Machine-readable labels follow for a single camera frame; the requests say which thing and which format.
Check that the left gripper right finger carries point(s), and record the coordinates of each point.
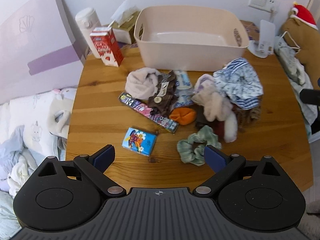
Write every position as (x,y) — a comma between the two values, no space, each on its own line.
(227,169)

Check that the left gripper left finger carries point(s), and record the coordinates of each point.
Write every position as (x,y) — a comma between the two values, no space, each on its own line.
(93,168)

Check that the green scrunchie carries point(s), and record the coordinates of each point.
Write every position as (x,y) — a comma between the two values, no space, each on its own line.
(191,150)

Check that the white hello kitty plush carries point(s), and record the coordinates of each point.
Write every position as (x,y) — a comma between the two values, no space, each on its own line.
(227,129)

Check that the blue cartoon tissue pack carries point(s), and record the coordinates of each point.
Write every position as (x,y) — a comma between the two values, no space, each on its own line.
(139,141)

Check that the beige fluffy cloth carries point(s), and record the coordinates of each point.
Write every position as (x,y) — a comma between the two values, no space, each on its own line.
(215,106)

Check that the orange knit item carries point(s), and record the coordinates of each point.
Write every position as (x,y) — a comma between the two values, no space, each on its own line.
(183,116)

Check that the blue floral cloth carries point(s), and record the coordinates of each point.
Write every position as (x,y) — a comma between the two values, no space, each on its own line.
(240,83)

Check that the long cartoon sticker box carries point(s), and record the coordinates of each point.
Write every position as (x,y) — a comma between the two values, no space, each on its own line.
(140,107)

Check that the brown bow hair accessory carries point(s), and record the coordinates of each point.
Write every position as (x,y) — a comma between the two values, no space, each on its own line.
(164,97)

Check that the pink fluffy sock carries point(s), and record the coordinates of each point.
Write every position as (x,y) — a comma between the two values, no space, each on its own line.
(142,83)

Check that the brown plush toy red hat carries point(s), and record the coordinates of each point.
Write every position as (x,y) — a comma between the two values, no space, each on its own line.
(301,32)

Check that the white phone stand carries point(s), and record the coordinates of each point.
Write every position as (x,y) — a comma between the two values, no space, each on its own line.
(263,47)

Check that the white bedding pile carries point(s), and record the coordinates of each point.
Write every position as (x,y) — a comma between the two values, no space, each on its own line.
(32,128)

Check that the blue white porcelain tissue pack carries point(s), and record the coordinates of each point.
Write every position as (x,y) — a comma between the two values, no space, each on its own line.
(184,98)

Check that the clear plastic wipes packet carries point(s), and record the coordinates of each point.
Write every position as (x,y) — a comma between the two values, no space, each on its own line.
(184,86)

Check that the purple white board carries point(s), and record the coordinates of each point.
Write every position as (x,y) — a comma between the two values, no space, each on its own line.
(38,51)

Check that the red milk carton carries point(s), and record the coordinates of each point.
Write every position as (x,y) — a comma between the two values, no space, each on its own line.
(106,45)

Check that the beige plastic storage bin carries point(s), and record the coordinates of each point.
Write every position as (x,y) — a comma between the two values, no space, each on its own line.
(189,38)

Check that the white thermos bottle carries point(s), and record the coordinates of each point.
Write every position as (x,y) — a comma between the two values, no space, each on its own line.
(87,20)

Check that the yellow tissue box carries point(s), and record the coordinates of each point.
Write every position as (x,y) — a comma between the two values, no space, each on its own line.
(123,22)

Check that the white wall socket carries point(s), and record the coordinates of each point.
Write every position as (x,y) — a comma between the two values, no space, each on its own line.
(264,5)

